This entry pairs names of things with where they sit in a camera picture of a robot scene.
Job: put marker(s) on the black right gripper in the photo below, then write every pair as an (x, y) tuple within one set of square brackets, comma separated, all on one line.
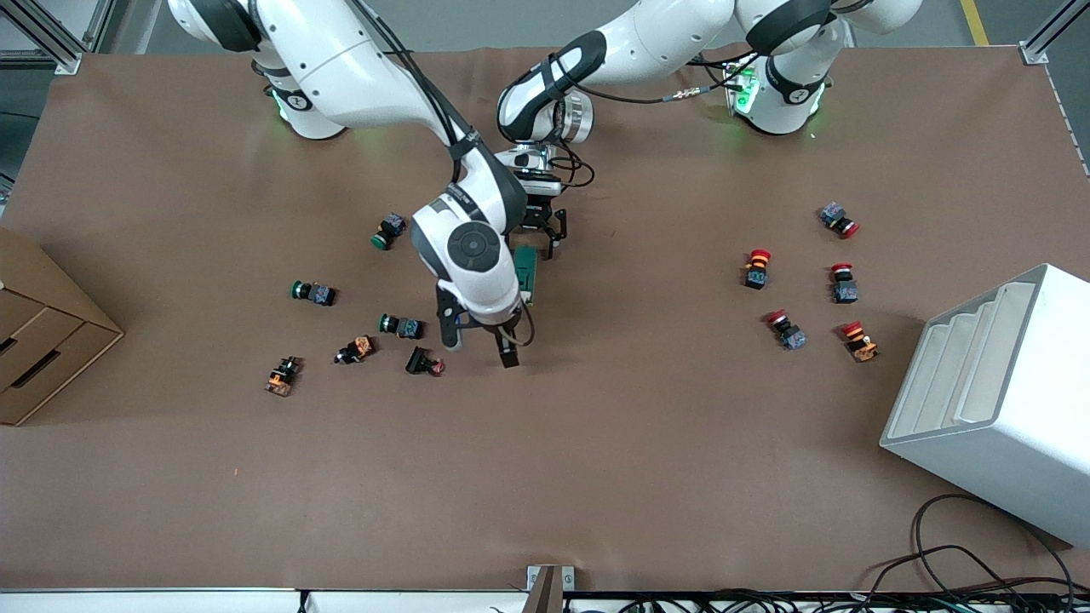
[(507, 351)]

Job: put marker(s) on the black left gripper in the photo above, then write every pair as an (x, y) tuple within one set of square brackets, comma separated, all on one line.
[(539, 214)]

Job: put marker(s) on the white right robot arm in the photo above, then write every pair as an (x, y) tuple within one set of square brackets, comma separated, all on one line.
[(473, 251)]

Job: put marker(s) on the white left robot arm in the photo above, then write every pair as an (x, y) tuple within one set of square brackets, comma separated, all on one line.
[(664, 42)]

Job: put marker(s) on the black push button red lens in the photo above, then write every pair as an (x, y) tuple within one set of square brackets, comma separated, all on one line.
[(422, 363)]

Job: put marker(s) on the brown paper table cover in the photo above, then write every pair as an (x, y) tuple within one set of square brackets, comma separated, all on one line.
[(545, 443)]

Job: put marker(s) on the green push button blue body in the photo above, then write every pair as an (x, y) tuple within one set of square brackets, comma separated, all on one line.
[(315, 293), (402, 325), (388, 232)]

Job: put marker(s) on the black push button orange body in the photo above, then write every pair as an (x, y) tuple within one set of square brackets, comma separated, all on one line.
[(283, 376), (356, 349)]

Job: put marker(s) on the red mushroom button orange body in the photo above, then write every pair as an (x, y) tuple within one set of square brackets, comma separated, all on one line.
[(757, 270), (860, 341)]

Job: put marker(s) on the red mushroom button blue body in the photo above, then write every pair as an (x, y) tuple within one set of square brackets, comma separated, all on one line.
[(844, 284), (838, 219), (788, 330)]

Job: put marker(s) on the brown cardboard box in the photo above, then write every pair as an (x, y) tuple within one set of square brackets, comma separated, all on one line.
[(47, 340)]

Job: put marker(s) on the white stepped sorting rack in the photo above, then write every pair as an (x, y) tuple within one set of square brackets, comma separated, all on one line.
[(1013, 426)]

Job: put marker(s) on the metal table edge bracket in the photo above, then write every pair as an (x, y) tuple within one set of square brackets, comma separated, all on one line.
[(549, 587)]

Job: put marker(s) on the white table edge rail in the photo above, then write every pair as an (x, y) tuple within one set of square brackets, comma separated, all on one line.
[(170, 602)]

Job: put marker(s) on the aluminium frame profile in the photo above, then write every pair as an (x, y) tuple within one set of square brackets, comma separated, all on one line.
[(43, 38), (1047, 34)]

